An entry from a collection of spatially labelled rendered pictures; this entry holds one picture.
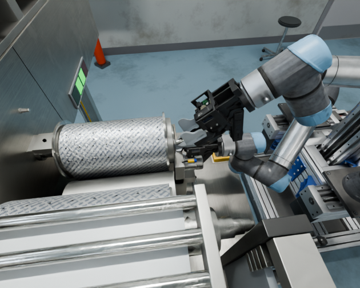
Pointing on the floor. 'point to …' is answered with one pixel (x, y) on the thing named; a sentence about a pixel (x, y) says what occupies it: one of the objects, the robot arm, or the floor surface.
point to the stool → (290, 22)
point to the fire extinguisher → (100, 57)
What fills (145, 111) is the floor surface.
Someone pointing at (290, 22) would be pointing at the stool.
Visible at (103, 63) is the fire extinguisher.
